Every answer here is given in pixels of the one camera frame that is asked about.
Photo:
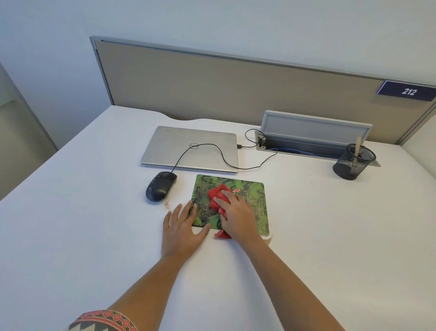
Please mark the wooden stick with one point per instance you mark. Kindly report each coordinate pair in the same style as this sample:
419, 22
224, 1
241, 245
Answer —
357, 146

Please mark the person's left little finger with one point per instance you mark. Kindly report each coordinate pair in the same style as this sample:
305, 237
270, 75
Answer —
167, 221

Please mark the patterned sleeve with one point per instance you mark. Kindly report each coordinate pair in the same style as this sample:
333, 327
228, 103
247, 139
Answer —
102, 322

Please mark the beige desk partition panel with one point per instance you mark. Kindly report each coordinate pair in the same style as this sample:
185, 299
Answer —
204, 78

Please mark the black mesh pen holder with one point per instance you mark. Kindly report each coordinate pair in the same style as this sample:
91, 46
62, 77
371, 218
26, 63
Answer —
351, 167

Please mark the person's right thumb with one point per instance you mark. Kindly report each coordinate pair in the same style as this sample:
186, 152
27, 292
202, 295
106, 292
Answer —
221, 204

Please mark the person's right forearm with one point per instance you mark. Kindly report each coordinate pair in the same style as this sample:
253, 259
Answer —
289, 290

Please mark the person's left hand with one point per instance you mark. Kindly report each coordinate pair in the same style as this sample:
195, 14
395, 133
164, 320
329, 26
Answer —
177, 238

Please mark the red cleaning cloth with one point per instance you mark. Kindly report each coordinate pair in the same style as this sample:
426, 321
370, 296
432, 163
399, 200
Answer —
215, 193

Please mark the person's left thumb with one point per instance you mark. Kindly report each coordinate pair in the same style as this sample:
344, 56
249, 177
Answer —
203, 232

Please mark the black computer mouse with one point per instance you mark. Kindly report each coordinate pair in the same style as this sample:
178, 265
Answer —
160, 187

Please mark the person's left forearm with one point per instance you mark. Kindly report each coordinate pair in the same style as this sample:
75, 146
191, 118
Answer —
153, 290

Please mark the green patterned mouse pad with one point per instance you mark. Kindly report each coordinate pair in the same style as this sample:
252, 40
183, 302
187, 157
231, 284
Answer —
253, 191

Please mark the purple number sign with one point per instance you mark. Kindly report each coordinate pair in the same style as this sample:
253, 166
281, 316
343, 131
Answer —
405, 91

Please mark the person's right hand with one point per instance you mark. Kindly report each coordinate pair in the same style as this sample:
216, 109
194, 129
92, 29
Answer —
240, 218

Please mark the silver closed laptop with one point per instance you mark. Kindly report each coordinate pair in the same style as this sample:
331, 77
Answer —
163, 150

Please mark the person's left middle finger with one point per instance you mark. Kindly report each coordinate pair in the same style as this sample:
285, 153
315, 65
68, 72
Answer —
186, 210

